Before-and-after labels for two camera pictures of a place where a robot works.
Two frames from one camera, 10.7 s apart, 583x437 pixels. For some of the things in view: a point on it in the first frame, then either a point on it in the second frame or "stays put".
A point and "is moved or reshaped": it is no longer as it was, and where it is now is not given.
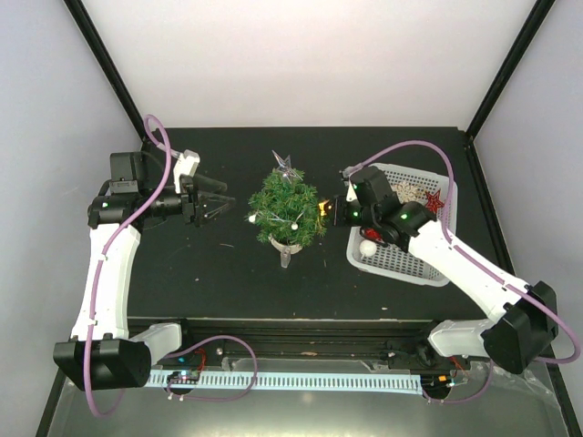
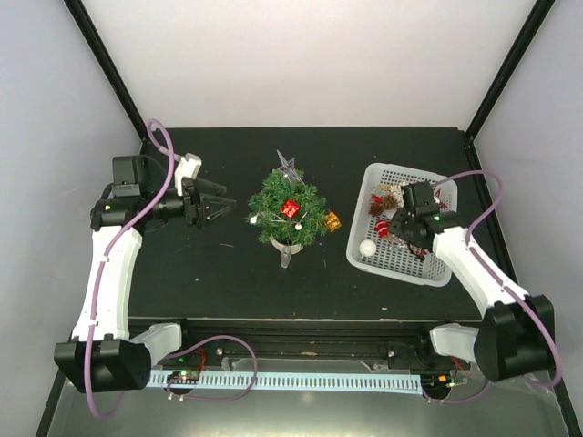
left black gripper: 192,211 stays put
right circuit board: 435,381 stays put
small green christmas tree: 286,212 stays put
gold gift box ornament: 323,208 is moved or reshaped
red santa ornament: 373,233 is moved or reshaped
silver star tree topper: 285,167 stays put
